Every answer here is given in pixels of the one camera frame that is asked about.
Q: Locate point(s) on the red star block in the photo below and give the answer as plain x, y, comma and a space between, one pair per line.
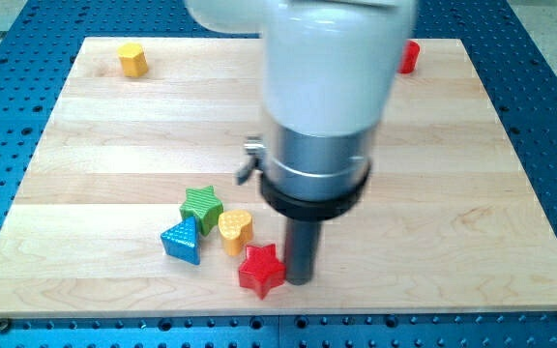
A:
261, 270

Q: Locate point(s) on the yellow hexagon block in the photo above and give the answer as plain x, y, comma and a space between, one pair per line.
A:
132, 59

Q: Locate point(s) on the blue triangle block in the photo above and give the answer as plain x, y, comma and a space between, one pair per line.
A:
181, 241

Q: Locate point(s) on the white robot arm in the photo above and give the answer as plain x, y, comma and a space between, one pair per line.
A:
327, 71

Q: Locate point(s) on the red cylinder block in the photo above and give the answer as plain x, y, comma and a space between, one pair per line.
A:
410, 57

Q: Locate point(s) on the blue perforated table frame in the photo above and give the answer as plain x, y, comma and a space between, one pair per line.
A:
38, 51

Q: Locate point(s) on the green star block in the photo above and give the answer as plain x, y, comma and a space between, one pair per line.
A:
203, 205

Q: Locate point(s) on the yellow heart block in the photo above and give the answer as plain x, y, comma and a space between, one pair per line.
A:
236, 230

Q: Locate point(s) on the wooden board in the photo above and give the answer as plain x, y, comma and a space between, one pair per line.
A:
448, 220

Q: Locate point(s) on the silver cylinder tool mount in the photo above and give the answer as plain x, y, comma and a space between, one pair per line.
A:
304, 176

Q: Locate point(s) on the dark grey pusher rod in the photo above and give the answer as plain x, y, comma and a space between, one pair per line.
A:
300, 249

